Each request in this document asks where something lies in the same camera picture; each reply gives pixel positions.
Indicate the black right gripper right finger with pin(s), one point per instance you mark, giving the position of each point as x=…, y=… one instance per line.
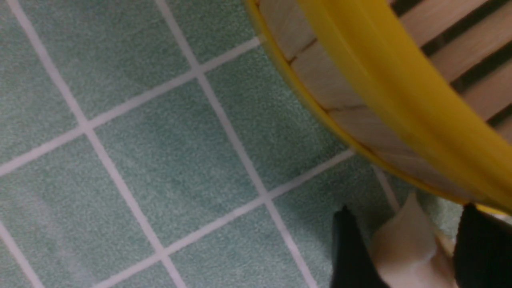
x=483, y=251

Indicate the bamboo steamer tray yellow rim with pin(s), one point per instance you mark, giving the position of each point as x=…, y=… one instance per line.
x=420, y=87

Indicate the green checkered tablecloth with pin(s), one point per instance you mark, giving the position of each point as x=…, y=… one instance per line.
x=155, y=144

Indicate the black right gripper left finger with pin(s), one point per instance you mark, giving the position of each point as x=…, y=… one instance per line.
x=352, y=266

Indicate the white dumpling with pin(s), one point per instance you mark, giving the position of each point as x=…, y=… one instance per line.
x=407, y=253

